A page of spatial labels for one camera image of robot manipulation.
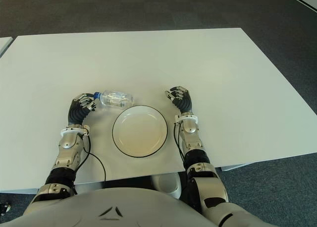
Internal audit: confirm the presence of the white round bin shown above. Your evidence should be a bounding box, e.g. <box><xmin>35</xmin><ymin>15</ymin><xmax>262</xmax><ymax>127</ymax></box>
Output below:
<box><xmin>151</xmin><ymin>173</ymin><xmax>183</xmax><ymax>200</ymax></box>

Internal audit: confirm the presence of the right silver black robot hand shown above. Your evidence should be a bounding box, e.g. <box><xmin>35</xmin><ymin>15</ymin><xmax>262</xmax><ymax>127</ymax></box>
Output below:
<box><xmin>163</xmin><ymin>85</ymin><xmax>194</xmax><ymax>114</ymax></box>

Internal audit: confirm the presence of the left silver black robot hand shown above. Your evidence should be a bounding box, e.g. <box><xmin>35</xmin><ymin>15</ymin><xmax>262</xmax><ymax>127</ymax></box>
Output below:
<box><xmin>67</xmin><ymin>92</ymin><xmax>101</xmax><ymax>126</ymax></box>

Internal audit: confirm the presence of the grey robot torso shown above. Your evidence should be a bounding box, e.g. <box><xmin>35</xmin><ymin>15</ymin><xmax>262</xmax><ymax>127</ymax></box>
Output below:
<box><xmin>4</xmin><ymin>187</ymin><xmax>221</xmax><ymax>227</ymax></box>

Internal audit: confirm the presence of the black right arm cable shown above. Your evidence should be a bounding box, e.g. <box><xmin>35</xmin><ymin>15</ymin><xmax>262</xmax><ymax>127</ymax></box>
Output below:
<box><xmin>173</xmin><ymin>122</ymin><xmax>187</xmax><ymax>169</ymax></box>

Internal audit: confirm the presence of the white neighbouring table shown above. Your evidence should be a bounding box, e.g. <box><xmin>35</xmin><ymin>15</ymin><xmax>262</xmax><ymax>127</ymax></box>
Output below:
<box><xmin>0</xmin><ymin>36</ymin><xmax>13</xmax><ymax>58</ymax></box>

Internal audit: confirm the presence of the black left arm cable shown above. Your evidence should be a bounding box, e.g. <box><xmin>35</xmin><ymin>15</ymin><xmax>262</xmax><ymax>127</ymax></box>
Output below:
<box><xmin>80</xmin><ymin>130</ymin><xmax>107</xmax><ymax>182</ymax></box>

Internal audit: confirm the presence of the white plate with black rim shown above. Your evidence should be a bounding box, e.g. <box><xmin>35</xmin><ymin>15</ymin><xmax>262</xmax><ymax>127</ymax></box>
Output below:
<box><xmin>111</xmin><ymin>105</ymin><xmax>170</xmax><ymax>159</ymax></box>

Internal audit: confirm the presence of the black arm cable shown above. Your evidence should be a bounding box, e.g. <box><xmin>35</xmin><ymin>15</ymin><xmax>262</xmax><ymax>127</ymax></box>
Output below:
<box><xmin>80</xmin><ymin>130</ymin><xmax>107</xmax><ymax>182</ymax></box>
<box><xmin>173</xmin><ymin>122</ymin><xmax>187</xmax><ymax>169</ymax></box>

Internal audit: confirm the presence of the clear bottle with blue cap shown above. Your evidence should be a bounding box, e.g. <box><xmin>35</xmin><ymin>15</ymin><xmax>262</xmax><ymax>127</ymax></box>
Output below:
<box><xmin>93</xmin><ymin>89</ymin><xmax>135</xmax><ymax>110</ymax></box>

